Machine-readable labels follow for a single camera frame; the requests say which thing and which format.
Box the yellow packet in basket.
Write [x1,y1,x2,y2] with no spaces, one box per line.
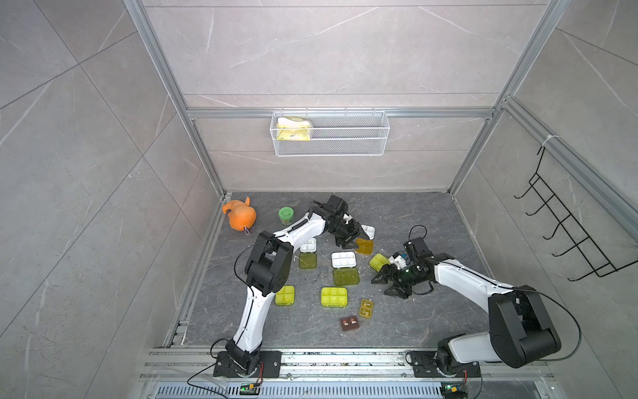
[275,116,313,141]

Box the white wire wall basket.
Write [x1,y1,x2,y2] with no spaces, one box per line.
[269,110,390,157]

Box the amber pillbox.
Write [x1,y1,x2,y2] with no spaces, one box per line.
[356,224,375,255]

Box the orange plush toy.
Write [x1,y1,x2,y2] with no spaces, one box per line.
[222,197,257,235]

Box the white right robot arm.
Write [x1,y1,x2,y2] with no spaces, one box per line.
[372,238,562,376]

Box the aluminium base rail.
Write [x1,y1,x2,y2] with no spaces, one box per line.
[130,347,563,398]

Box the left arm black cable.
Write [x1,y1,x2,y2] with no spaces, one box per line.
[233,213,320,290]

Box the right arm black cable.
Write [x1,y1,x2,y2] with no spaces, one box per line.
[407,223,583,362]

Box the large green six-cell pillbox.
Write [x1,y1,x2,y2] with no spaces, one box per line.
[321,287,348,308]

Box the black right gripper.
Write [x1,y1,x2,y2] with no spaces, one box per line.
[371,263,425,297]

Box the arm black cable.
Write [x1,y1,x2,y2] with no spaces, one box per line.
[407,223,583,362]
[233,213,320,290]

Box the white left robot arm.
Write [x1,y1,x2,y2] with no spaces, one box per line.
[225,196,370,374]

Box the brown small pillbox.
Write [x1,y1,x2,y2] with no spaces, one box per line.
[339,315,360,332]

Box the black wall hook rack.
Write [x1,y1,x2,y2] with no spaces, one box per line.
[514,146,637,283]

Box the green lidded round jar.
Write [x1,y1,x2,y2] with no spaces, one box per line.
[277,206,295,226]

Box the small green pillbox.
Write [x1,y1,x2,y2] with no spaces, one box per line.
[275,285,296,307]
[369,254,390,272]
[298,238,317,269]

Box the yellow small pillbox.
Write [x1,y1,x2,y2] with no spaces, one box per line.
[358,299,375,319]

